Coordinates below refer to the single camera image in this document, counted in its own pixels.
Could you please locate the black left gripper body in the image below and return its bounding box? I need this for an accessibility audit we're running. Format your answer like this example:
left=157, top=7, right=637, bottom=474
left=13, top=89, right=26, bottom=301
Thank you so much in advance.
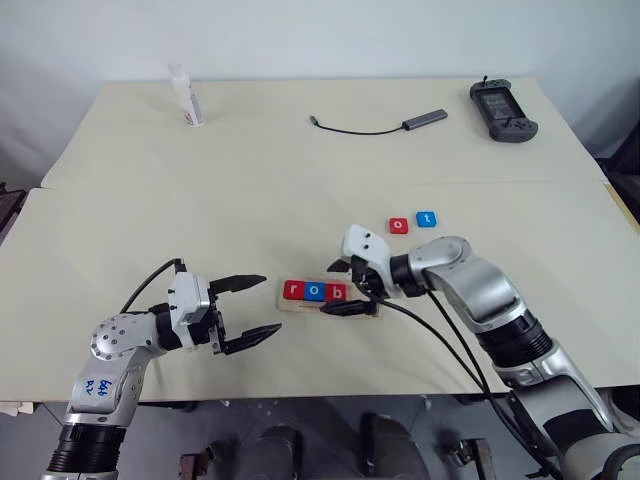
left=187, top=279, right=228, bottom=358

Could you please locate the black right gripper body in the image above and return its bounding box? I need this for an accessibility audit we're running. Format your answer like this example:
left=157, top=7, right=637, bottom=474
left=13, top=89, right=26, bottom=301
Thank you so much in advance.
left=349, top=254, right=390, bottom=318

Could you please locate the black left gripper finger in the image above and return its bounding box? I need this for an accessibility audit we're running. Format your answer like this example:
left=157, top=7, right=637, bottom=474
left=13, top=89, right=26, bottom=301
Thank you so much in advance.
left=222, top=323, right=284, bottom=357
left=209, top=273, right=267, bottom=297

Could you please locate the wooden letter tray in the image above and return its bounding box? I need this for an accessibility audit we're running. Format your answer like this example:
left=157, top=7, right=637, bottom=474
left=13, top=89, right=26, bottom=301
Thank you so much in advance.
left=275, top=278, right=387, bottom=319

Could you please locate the dark rounded robot leg shape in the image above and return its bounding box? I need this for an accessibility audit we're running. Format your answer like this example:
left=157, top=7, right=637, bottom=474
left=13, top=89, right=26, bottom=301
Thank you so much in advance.
left=360, top=411, right=427, bottom=480
left=243, top=424, right=304, bottom=480

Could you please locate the white squeeze tube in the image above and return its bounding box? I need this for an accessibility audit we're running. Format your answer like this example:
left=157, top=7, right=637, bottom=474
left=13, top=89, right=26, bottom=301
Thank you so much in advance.
left=167, top=63, right=206, bottom=130

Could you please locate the dark grey handheld controller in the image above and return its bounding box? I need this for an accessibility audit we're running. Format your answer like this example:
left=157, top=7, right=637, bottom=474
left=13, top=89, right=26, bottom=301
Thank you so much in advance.
left=468, top=75, right=540, bottom=143

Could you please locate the dark box beside table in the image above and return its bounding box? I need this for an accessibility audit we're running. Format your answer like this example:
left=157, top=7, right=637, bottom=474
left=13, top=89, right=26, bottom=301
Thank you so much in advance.
left=0, top=182, right=27, bottom=244

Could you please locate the dark furniture beside table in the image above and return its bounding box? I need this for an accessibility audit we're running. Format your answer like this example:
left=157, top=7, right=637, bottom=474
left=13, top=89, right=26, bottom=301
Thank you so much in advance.
left=595, top=147, right=640, bottom=227

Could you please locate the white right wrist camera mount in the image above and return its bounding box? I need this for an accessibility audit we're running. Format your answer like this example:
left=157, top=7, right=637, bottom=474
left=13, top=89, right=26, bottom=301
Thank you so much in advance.
left=342, top=224, right=392, bottom=284

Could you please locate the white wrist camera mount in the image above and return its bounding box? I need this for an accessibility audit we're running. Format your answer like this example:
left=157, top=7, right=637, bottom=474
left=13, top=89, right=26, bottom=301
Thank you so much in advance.
left=342, top=224, right=392, bottom=284
left=167, top=271, right=212, bottom=347

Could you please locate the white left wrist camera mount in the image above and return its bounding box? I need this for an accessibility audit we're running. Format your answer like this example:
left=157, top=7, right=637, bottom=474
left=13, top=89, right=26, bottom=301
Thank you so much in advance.
left=167, top=271, right=212, bottom=347

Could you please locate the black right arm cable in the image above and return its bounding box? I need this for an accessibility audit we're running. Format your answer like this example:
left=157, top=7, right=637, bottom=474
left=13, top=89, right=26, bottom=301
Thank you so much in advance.
left=375, top=294, right=562, bottom=480
left=424, top=290, right=564, bottom=474

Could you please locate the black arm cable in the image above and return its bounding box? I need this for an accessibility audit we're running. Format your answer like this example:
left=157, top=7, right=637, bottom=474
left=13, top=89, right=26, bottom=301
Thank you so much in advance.
left=375, top=294, right=562, bottom=480
left=424, top=290, right=564, bottom=474
left=121, top=257, right=187, bottom=313

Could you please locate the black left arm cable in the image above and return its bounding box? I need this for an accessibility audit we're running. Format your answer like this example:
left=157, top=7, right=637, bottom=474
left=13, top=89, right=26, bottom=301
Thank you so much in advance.
left=121, top=257, right=187, bottom=313

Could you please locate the dark metal floor bracket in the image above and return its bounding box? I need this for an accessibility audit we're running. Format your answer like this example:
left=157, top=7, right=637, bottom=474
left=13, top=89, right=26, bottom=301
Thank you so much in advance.
left=438, top=436, right=492, bottom=480
left=178, top=439, right=227, bottom=480

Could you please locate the grey usb hub with cable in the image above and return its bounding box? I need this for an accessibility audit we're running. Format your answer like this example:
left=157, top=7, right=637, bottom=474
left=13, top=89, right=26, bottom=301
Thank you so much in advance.
left=307, top=108, right=449, bottom=137

